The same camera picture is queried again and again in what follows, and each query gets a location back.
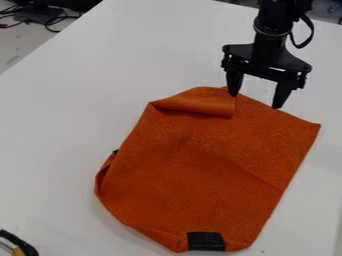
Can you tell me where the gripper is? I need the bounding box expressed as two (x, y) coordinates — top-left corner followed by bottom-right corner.
(219, 27), (314, 110)

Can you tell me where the orange cloth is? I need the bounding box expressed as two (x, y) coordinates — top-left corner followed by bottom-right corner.
(93, 86), (322, 254)

